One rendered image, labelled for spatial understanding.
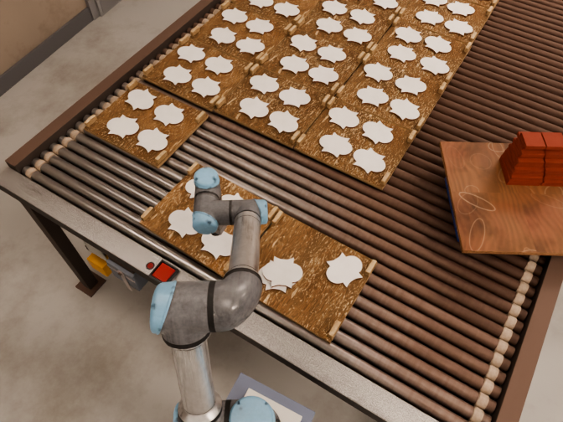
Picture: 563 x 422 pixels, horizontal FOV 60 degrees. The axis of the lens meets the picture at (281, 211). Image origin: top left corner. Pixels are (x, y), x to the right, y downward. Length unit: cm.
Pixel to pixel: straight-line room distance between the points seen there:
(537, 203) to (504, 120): 57
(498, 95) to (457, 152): 60
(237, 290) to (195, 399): 34
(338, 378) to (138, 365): 132
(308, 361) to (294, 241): 44
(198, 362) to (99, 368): 155
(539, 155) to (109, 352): 217
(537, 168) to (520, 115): 54
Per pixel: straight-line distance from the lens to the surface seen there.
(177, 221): 186
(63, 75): 415
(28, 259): 316
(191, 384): 127
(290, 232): 181
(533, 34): 301
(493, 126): 237
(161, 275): 178
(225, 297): 107
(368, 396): 163
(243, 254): 120
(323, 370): 163
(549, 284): 194
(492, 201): 193
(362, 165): 201
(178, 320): 109
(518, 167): 196
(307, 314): 166
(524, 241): 187
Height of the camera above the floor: 247
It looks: 56 degrees down
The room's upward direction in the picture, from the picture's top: 1 degrees clockwise
